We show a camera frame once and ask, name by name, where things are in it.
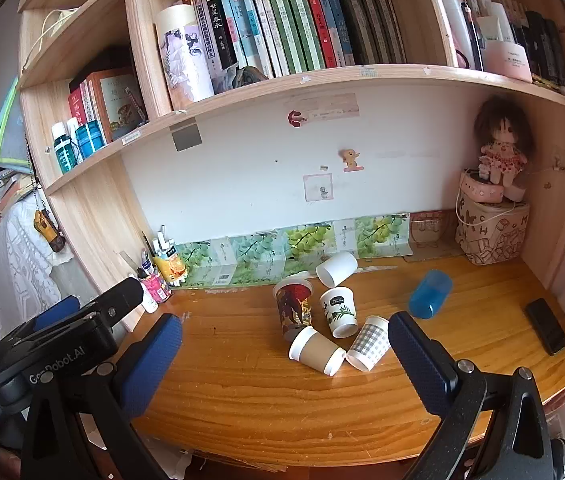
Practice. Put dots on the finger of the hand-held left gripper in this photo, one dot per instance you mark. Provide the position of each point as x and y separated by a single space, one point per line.
60 310
120 300

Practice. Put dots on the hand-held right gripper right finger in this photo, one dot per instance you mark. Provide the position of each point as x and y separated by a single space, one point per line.
420 360

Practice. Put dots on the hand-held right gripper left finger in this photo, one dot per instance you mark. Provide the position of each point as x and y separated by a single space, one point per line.
155 367

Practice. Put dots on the grey checkered paper cup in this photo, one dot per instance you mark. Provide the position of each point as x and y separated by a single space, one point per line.
370 342

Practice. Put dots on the blue plastic cup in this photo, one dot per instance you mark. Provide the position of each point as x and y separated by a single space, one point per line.
430 294

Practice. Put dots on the white leaf print cup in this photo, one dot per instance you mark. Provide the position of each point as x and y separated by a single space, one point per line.
340 312

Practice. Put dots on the brown sleeve paper cup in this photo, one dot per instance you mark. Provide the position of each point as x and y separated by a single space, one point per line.
317 351

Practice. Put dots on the plain white paper cup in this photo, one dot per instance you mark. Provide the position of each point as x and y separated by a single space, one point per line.
337 268

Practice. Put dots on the red patterned paper cup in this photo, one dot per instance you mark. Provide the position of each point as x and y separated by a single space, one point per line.
293 310

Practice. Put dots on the row of upright books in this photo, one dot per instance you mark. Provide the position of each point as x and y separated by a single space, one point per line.
302 30

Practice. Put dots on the small white bottle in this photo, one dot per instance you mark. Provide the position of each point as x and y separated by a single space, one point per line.
148 302

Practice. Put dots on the pink pen holder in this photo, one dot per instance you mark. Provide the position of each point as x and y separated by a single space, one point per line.
155 286

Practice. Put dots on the clear ruler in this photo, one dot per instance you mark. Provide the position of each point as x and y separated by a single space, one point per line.
130 262

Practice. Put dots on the white lace cloth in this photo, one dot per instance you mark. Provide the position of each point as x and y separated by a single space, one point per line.
25 270

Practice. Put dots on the orange pen holder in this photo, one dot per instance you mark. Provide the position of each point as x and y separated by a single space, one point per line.
170 266

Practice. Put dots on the wooden bookshelf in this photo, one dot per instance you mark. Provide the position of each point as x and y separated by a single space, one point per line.
87 220

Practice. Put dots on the green grape print box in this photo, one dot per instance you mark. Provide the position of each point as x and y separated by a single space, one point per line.
255 255
380 232
310 242
202 262

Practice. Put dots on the pile of books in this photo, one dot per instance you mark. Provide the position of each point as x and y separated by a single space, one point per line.
7 192

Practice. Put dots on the clear plastic container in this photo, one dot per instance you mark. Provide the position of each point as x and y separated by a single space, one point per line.
427 230

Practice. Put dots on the black smartphone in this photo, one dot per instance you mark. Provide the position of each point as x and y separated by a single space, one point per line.
547 326

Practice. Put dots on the beige letter print bag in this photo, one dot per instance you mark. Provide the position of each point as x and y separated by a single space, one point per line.
492 235

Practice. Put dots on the teal bottle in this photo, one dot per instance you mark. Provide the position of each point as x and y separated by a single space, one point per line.
65 152

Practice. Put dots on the blue jar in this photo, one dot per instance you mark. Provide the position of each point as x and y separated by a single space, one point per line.
90 136

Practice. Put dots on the grey tape patch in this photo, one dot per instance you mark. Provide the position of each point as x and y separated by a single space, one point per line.
186 136

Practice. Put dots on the pink dotted pouch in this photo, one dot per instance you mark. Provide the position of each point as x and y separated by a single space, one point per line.
482 191

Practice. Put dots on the brown cover book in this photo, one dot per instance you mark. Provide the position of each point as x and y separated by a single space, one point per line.
117 102

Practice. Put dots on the red book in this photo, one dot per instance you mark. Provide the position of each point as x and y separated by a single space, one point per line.
78 105

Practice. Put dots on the brown haired rag doll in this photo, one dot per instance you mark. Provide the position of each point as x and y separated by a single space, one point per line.
502 145

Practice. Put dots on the rolled illustrated poster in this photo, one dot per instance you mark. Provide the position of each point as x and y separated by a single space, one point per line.
185 55

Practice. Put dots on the white pink box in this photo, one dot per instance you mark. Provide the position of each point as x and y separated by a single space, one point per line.
507 60

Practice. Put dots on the row of dark books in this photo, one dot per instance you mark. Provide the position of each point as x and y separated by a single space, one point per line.
527 35

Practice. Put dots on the pink square wall sticker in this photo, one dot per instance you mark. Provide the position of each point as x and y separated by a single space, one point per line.
318 187

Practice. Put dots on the yellow figure wall sticker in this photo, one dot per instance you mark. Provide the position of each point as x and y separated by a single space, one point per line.
351 160

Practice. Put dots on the red wall sticker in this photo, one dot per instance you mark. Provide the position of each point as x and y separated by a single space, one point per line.
296 118

